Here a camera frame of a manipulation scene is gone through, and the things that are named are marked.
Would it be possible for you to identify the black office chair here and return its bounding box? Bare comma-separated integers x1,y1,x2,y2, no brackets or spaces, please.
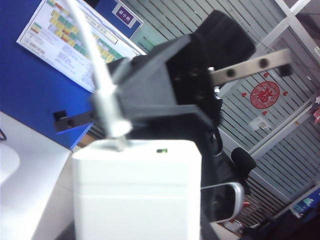
199,124,257,240

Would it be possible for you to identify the white charging base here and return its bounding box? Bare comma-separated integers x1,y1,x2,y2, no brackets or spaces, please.
71,139,203,240

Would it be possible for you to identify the purple sign with characters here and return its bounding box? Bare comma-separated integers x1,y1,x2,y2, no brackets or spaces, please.
112,2,137,26

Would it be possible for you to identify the red paper-cut window decoration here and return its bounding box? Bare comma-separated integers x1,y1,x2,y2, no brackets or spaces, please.
241,71,289,116

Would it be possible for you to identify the blue office partition panel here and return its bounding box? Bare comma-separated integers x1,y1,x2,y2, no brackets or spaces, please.
0,0,97,152

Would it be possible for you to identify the white poster with coloured table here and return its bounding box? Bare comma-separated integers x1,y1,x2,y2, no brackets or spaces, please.
16,0,145,94

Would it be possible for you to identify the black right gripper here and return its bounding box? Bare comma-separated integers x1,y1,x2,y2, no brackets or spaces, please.
53,34,294,134

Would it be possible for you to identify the white Type-C charging cable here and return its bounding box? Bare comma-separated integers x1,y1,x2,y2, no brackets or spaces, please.
62,0,133,153

